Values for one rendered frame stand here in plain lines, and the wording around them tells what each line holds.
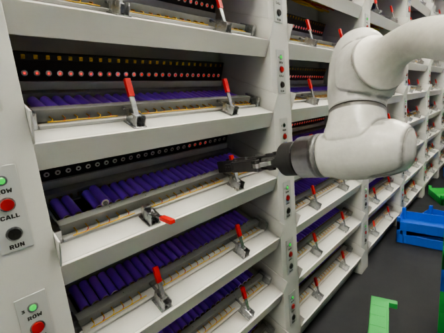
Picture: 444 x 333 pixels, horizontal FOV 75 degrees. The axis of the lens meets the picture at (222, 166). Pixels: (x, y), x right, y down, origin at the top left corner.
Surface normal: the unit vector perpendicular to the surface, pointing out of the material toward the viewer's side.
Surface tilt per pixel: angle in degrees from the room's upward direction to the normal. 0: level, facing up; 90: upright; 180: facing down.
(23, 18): 111
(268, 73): 90
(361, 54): 68
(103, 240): 22
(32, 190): 90
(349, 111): 60
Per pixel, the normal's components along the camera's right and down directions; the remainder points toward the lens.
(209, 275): 0.18, -0.88
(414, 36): -1.00, -0.03
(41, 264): 0.71, 0.07
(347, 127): -0.68, -0.31
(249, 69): -0.70, 0.21
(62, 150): 0.70, 0.43
